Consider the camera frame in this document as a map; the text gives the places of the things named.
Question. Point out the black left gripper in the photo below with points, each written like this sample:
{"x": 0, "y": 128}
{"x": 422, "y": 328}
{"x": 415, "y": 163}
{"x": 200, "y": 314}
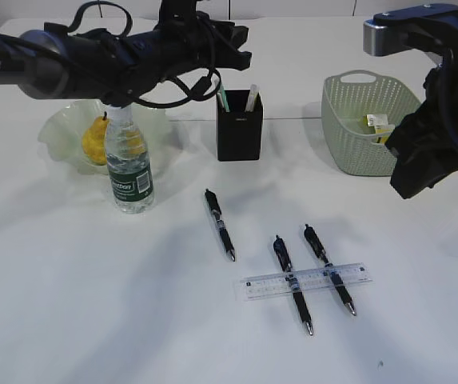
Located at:
{"x": 187, "y": 52}

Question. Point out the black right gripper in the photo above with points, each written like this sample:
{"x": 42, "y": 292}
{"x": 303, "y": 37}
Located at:
{"x": 425, "y": 142}

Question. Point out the yellow waste paper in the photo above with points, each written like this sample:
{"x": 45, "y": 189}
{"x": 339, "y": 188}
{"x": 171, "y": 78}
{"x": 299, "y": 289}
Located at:
{"x": 380, "y": 125}

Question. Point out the yellow pear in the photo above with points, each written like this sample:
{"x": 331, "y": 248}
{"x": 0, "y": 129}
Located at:
{"x": 93, "y": 141}

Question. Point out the mint green utility knife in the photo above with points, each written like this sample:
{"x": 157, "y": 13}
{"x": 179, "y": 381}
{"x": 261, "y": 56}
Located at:
{"x": 221, "y": 96}

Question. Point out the clear water bottle green label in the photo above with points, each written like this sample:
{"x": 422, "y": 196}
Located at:
{"x": 128, "y": 162}

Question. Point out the yellow utility knife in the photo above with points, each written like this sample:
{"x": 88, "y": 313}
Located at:
{"x": 252, "y": 97}

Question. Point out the clear plastic ruler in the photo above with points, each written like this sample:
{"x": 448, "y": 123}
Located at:
{"x": 274, "y": 285}

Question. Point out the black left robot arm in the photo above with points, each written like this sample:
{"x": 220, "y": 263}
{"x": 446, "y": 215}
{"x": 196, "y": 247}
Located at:
{"x": 58, "y": 63}

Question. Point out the pale green wavy glass plate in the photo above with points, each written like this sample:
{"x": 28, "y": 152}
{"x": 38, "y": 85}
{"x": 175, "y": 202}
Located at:
{"x": 62, "y": 135}

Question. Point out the pale green woven basket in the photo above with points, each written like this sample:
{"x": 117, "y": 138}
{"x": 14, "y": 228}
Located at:
{"x": 359, "y": 111}

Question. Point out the black square pen holder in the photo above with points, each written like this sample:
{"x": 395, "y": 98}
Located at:
{"x": 238, "y": 132}

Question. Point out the black pen far left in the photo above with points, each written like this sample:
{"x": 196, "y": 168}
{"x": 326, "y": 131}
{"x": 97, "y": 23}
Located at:
{"x": 215, "y": 211}

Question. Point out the black pen under ruler right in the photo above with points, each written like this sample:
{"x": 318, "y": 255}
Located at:
{"x": 319, "y": 250}

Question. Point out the black pen under ruler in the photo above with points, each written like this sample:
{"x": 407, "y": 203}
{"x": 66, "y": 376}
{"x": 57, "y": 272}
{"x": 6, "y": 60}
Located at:
{"x": 298, "y": 297}
{"x": 319, "y": 250}

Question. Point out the black pen under ruler left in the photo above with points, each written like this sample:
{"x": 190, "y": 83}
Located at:
{"x": 298, "y": 297}

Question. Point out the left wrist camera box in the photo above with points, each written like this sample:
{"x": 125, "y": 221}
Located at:
{"x": 177, "y": 9}

